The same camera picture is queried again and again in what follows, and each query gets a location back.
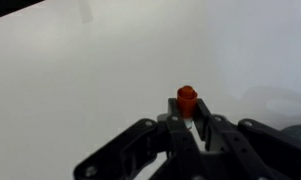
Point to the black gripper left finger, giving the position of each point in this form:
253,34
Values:
176,143

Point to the orange-capped white marker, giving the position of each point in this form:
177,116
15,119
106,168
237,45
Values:
187,99

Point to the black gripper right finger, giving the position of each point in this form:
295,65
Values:
250,146

